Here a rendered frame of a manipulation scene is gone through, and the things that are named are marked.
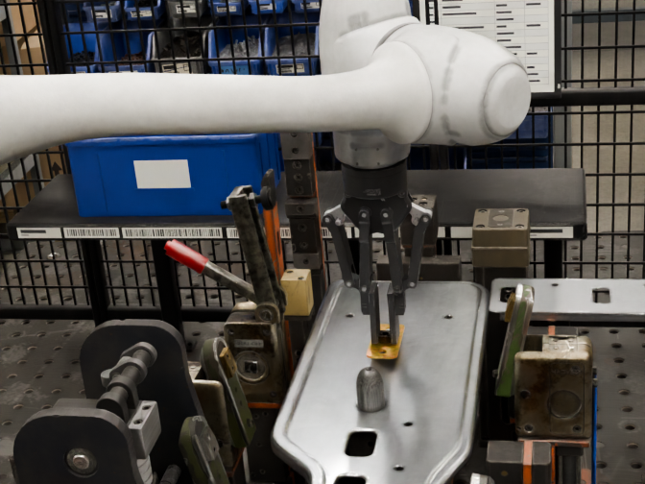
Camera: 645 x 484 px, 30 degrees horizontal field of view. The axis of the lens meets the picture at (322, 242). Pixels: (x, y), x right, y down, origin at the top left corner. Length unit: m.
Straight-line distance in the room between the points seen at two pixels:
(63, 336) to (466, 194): 0.85
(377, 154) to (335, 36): 0.14
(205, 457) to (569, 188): 0.87
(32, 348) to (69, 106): 1.19
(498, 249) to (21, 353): 0.98
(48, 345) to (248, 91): 1.22
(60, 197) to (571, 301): 0.88
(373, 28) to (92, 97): 0.32
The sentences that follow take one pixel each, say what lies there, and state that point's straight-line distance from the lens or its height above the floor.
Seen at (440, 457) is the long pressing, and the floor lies 1.00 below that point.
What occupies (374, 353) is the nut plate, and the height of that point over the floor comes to 1.02.
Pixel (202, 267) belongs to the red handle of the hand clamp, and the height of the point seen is 1.12.
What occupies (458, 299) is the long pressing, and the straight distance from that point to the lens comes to 1.62.
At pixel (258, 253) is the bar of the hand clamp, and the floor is 1.14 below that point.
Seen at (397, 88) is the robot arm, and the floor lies 1.40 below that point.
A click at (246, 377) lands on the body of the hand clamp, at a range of 1.53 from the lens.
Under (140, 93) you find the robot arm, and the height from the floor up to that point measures 1.42.
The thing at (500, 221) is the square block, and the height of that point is 1.06.
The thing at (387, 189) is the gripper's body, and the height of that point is 1.23.
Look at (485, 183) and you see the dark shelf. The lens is 1.91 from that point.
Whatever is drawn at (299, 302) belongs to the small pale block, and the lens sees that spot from 1.56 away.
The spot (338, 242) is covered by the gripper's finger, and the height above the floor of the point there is 1.15.
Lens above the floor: 1.74
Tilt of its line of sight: 24 degrees down
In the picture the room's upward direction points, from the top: 5 degrees counter-clockwise
